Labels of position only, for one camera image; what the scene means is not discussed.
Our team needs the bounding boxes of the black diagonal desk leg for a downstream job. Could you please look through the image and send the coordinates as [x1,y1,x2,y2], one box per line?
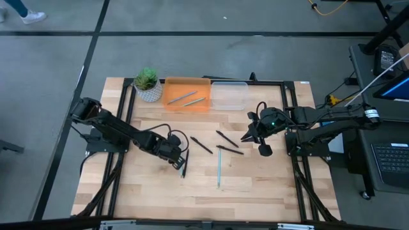
[360,0,409,56]

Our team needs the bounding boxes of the black desktop device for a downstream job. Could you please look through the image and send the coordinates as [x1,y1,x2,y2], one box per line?
[373,44,400,79]

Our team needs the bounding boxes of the orange plastic bin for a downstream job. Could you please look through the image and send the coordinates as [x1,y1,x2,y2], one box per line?
[162,76,212,113]

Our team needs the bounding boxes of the yellow power cord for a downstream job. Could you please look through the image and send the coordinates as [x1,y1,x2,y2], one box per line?
[325,91,360,107]

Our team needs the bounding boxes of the white rod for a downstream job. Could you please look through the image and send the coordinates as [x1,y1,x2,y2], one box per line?
[344,52,409,107]

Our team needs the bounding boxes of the grey chair base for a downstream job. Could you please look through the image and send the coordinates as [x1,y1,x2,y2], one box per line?
[0,139,26,155]

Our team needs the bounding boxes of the monitor with blue screen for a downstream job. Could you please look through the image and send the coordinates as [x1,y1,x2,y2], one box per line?
[372,70,409,104]

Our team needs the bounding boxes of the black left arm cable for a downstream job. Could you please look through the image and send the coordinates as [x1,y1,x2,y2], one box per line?
[142,123,190,153]

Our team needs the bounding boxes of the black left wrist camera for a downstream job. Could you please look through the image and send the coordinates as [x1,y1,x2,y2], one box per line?
[168,133,182,147]

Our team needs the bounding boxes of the person's leg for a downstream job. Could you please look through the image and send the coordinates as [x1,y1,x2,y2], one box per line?
[3,0,30,17]

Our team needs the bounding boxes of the black pen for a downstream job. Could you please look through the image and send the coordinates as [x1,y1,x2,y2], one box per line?
[182,149,190,179]
[190,136,214,155]
[215,130,240,149]
[216,145,245,156]

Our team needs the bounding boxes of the black aluminium table frame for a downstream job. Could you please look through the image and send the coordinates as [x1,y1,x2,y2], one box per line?
[72,76,341,224]

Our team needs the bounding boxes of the clear plastic bin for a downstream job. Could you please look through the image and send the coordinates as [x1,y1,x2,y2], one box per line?
[210,81,250,111]

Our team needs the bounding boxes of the teal pen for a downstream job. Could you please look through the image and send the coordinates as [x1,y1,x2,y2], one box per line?
[217,148,222,188]

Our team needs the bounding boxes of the succulent in white patterned pot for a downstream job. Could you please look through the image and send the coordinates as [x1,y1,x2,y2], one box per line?
[133,66,164,104]

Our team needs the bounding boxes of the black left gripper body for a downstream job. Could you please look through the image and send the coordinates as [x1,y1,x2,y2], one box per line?
[152,139,185,165]

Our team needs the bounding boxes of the dark grey desk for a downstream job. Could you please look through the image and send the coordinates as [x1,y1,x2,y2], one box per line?
[348,43,409,196]

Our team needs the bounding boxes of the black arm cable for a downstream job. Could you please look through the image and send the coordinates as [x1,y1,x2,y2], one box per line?
[142,123,190,153]
[254,101,288,121]

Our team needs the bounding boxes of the yellow floor cable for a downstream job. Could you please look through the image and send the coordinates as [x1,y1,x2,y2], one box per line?
[307,0,350,17]

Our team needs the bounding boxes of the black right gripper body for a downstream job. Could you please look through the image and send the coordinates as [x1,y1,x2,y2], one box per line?
[247,107,290,157]

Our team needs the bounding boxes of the black laptop keyboard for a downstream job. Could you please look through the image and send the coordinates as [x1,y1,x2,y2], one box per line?
[370,142,409,189]

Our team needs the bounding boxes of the grey metal crossbar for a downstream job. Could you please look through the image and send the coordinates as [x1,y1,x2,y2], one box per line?
[98,219,316,230]

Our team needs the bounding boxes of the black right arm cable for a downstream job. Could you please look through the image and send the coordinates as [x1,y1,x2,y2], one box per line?
[254,101,288,121]

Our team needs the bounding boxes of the cardboard box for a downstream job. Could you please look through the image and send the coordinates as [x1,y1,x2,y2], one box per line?
[398,42,409,70]

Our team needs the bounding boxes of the person's shoe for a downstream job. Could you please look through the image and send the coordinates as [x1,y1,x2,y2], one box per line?
[20,10,48,26]

